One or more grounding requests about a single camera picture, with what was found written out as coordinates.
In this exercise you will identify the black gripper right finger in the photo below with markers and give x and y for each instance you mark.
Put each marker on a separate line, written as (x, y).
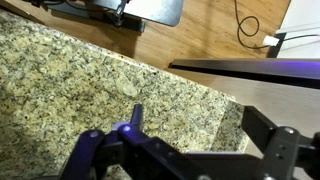
(284, 148)

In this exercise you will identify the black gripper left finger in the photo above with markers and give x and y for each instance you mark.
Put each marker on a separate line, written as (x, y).
(142, 157)

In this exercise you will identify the black electric stove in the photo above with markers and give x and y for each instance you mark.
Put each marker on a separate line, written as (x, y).
(281, 71)

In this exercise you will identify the white power plug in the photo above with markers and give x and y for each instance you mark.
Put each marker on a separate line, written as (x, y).
(270, 41)

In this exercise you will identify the black metal base plate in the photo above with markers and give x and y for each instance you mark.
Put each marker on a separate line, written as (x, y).
(129, 14)

